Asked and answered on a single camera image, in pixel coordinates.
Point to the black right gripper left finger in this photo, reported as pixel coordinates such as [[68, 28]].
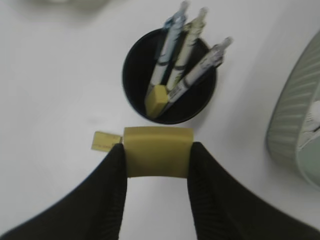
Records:
[[92, 211]]

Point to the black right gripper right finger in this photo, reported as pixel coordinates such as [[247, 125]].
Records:
[[223, 209]]

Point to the yellow eraser printed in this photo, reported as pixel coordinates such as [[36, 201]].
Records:
[[104, 142]]

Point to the yellow eraser front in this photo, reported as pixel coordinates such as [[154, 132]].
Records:
[[157, 151]]

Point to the grey grip pen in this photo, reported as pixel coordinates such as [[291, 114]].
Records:
[[214, 58]]

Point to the beige white pen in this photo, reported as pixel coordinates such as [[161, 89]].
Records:
[[194, 30]]

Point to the blue white pen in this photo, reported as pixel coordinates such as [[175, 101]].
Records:
[[174, 26]]

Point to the light green plastic basket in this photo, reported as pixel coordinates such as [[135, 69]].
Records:
[[293, 134]]

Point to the black mesh pen holder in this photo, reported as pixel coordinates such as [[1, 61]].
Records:
[[145, 79]]

